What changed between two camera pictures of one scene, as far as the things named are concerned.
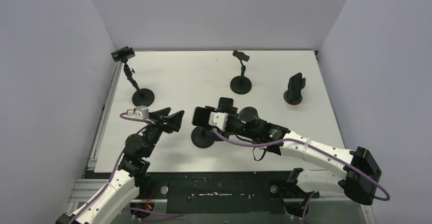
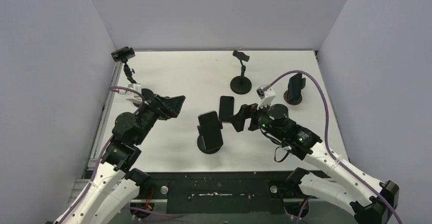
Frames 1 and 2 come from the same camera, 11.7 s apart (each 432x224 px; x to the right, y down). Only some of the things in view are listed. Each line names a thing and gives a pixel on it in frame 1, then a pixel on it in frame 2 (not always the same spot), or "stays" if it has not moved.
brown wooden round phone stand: x=293 y=102 stays
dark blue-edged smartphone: x=294 y=87 stays
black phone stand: x=203 y=137 to x=200 y=144
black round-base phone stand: x=241 y=85 stays
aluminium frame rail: x=91 y=182 stays
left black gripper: x=173 y=122 to x=165 y=107
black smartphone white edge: x=200 y=116 to x=210 y=130
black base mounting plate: x=222 y=193 stays
